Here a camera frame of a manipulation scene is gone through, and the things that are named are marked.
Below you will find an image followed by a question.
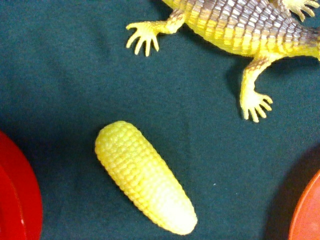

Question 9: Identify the yellow toy corn cob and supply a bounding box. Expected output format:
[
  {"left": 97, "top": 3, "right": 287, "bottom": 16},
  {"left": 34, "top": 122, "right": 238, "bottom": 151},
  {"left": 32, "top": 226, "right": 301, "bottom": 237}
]
[{"left": 94, "top": 121, "right": 198, "bottom": 236}]

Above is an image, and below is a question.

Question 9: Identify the deep red plastic bowl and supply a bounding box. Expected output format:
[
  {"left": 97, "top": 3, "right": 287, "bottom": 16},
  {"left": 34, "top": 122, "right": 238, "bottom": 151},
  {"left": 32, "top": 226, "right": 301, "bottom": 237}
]
[{"left": 0, "top": 132, "right": 43, "bottom": 240}]

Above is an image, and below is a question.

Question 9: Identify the black tablecloth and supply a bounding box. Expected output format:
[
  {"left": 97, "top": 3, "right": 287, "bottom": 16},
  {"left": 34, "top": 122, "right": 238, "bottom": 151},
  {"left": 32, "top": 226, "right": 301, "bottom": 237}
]
[{"left": 0, "top": 0, "right": 320, "bottom": 240}]

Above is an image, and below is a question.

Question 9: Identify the yellow brown toy lizard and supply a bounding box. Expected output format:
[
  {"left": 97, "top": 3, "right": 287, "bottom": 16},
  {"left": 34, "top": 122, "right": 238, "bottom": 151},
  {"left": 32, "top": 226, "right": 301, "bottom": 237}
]
[{"left": 126, "top": 0, "right": 320, "bottom": 122}]

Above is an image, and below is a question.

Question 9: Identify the orange-red plastic plate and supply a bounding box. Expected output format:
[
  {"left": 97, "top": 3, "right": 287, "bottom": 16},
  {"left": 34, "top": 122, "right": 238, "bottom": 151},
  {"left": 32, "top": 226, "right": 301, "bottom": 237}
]
[{"left": 288, "top": 172, "right": 320, "bottom": 240}]

